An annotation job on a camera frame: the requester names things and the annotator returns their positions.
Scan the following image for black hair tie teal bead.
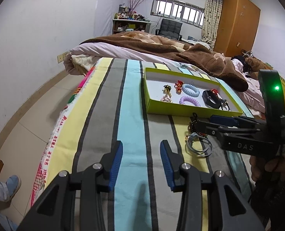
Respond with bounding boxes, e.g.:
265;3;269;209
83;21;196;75
219;98;230;111

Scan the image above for dark red bead bracelet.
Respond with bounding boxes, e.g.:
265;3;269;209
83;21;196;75
188;112;209;139

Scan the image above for light blue spiral hair tie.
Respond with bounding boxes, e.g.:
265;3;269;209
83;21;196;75
182;83;201;97

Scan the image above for purple spiral hair tie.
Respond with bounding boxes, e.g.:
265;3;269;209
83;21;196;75
178;95;202;108

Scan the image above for person's right hand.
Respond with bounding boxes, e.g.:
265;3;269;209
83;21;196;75
249;156;285;182

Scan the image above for black fitness band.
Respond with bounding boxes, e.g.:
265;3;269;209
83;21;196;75
202;90;221;109

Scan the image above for blue shoe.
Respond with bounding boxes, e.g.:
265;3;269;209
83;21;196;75
6;175;22;201

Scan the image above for green shallow box tray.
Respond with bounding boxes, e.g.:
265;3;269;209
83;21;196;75
143;67;243;118

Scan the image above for black gold small charm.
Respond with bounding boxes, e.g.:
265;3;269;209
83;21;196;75
163;85;172;96

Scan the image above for brown teddy bear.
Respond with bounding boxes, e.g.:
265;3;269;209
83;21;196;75
243;57;270;80

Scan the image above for brown fleece blanket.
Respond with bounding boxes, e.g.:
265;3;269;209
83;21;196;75
83;31;248;92

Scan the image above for orange wooden wardrobe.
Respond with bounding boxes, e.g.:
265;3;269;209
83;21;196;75
214;0;260;57

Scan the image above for black office chair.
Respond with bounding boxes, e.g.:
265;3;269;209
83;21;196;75
156;19;183;41

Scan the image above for striped bed sheet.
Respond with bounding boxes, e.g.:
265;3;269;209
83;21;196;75
31;58;253;230

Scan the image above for barred window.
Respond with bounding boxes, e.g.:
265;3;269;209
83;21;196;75
150;0;205;28

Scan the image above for patterned curtain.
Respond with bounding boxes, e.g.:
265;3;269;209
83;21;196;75
201;0;223;50

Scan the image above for cluttered wooden desk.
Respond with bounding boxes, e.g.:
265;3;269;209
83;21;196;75
112;4;151;34

